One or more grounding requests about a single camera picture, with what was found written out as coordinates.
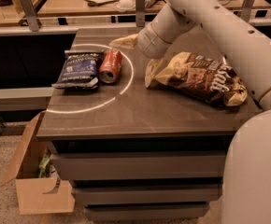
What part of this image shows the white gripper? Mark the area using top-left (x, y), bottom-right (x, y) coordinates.
top-left (109, 24), bottom-right (169, 88)

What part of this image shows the red coke can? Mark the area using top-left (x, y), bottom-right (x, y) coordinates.
top-left (99, 49), bottom-right (122, 84)

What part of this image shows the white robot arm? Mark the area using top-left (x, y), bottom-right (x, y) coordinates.
top-left (113, 0), bottom-right (271, 224)

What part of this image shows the blue potato chip bag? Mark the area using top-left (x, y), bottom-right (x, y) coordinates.
top-left (52, 52), bottom-right (104, 89)

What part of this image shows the brown yellow chip bag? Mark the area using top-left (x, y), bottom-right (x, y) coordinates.
top-left (154, 52), bottom-right (248, 106)

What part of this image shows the grey drawer cabinet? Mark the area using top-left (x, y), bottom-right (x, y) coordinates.
top-left (36, 26), bottom-right (263, 222)

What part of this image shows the green packet in box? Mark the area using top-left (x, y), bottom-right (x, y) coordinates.
top-left (38, 154), bottom-right (50, 178)

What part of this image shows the cardboard box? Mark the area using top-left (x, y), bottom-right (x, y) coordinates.
top-left (2, 112), bottom-right (75, 215)

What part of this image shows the middle metal bracket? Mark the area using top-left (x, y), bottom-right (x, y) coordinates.
top-left (135, 0), bottom-right (145, 27)

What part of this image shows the metal bracket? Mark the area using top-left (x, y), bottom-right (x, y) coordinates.
top-left (239, 0), bottom-right (255, 22)
top-left (20, 0), bottom-right (40, 32)
top-left (135, 0), bottom-right (145, 27)

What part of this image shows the right metal bracket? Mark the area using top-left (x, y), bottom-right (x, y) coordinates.
top-left (239, 0), bottom-right (255, 22)

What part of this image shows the left metal bracket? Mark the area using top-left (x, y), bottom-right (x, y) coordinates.
top-left (20, 0), bottom-right (40, 32)

